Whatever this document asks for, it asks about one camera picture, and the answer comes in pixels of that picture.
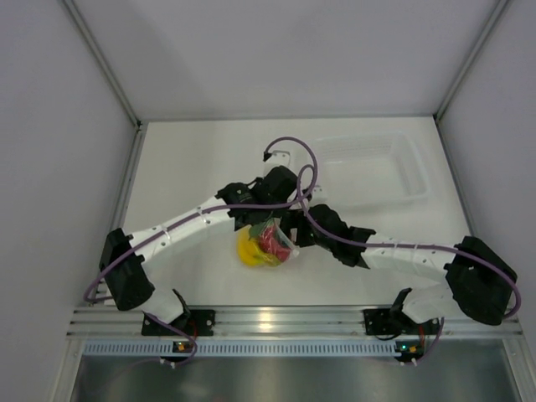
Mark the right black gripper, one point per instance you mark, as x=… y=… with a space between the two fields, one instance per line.
x=296 y=220

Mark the left aluminium frame post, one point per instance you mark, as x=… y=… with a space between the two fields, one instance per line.
x=96 y=52

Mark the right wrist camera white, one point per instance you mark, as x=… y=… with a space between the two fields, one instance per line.
x=319 y=194

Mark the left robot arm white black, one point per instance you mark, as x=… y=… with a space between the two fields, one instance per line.
x=130 y=263

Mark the right aluminium frame post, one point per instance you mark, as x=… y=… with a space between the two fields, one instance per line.
x=469 y=60

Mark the clear plastic basket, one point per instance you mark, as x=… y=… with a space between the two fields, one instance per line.
x=370 y=170

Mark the red fake dragon fruit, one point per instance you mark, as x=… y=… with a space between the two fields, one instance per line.
x=275 y=247

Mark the aluminium mounting rail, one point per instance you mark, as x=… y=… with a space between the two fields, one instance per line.
x=232 y=322

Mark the yellow fake banana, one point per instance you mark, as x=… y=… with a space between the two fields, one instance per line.
x=249 y=252

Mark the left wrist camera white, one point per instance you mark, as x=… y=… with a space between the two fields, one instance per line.
x=275 y=159

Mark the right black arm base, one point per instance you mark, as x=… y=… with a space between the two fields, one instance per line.
x=385 y=323

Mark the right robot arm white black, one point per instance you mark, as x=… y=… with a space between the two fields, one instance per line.
x=468 y=277

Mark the clear zip top bag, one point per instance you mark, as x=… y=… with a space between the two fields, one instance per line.
x=295 y=251

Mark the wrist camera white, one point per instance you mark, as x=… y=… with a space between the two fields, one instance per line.
x=319 y=194
x=275 y=159

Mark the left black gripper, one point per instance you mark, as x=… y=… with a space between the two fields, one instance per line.
x=260 y=178

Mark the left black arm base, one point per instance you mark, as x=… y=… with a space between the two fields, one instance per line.
x=199 y=323

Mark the aluminium frame post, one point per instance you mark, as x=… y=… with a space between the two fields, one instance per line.
x=96 y=52
x=469 y=60

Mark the white slotted cable duct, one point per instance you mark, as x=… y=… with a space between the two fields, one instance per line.
x=241 y=348

